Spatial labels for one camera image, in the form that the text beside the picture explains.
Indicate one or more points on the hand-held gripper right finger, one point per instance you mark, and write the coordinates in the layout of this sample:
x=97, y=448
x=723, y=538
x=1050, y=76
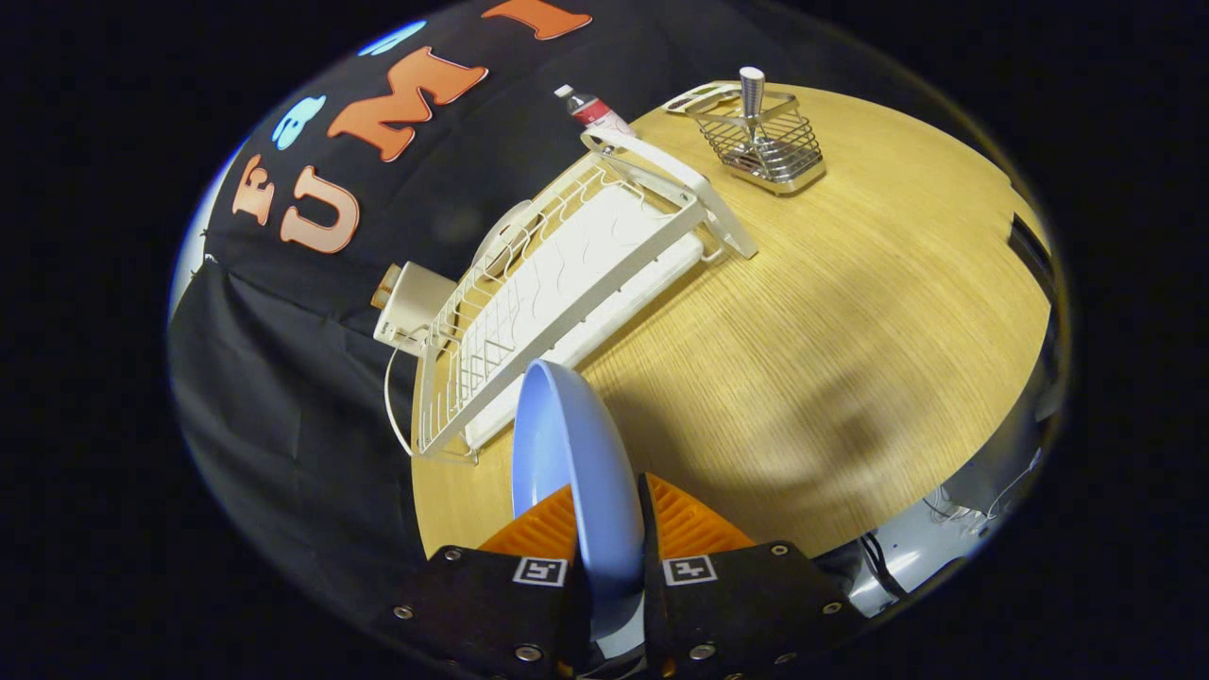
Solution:
x=737, y=604

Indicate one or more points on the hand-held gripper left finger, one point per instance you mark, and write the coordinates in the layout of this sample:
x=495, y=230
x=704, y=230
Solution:
x=491, y=604

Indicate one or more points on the blue plate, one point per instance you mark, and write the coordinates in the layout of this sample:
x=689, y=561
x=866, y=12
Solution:
x=576, y=472

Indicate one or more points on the white dish rack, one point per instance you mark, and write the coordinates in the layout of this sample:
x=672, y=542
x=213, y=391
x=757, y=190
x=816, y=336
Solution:
x=699, y=194

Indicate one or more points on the metal spoon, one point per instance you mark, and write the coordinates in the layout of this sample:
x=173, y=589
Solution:
x=751, y=90

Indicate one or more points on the white plate with meat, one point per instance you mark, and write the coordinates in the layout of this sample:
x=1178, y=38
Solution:
x=501, y=236

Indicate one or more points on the white divided condiment dish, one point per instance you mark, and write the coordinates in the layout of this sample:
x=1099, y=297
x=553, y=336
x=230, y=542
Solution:
x=689, y=97

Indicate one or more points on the white toaster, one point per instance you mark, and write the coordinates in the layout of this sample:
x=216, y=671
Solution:
x=416, y=302

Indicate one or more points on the toast slice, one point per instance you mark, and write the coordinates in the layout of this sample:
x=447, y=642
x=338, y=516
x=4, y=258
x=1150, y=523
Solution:
x=389, y=280
x=381, y=299

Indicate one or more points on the white drip tray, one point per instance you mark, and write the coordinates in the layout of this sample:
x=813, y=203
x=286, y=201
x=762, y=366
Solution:
x=567, y=274

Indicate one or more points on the clear plastic water bottle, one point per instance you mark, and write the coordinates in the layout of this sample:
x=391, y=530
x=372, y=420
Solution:
x=593, y=111

